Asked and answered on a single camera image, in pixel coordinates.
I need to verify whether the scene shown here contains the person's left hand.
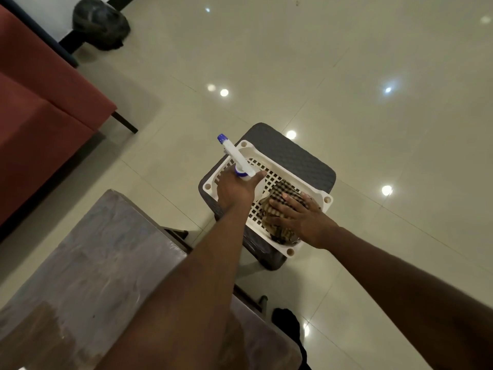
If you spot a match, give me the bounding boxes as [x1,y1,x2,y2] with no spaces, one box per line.
[216,165,267,213]

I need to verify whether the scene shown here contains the black metal table frame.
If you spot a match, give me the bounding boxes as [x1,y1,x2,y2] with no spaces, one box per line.
[161,226,269,316]

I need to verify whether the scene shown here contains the person's right forearm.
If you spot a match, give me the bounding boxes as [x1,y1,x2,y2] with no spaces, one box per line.
[317,226,493,370]

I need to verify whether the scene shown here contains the dark grey plastic stool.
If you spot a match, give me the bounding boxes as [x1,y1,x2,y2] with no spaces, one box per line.
[198,122,336,271]

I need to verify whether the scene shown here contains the person's right hand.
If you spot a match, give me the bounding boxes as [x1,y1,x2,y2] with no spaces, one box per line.
[264,192,340,249]

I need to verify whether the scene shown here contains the black garbage bag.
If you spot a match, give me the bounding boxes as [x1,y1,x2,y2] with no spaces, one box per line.
[72,0,131,51]

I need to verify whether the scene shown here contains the red fabric sofa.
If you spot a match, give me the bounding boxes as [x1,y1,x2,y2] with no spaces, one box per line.
[0,4,138,228]

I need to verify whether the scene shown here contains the white perforated plastic basket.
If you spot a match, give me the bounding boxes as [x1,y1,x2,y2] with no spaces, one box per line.
[202,140,334,258]

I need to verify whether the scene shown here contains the person's left forearm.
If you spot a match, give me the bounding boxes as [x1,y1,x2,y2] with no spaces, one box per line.
[94,200,255,370]

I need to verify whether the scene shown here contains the white spray bottle blue nozzle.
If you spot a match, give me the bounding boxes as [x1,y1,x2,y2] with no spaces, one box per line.
[217,134,267,199]

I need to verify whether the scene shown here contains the brown checkered cloth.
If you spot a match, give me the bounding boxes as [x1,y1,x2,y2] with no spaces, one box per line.
[259,179,323,246]

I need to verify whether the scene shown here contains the person's black trouser leg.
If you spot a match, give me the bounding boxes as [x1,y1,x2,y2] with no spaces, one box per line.
[271,308,312,370]

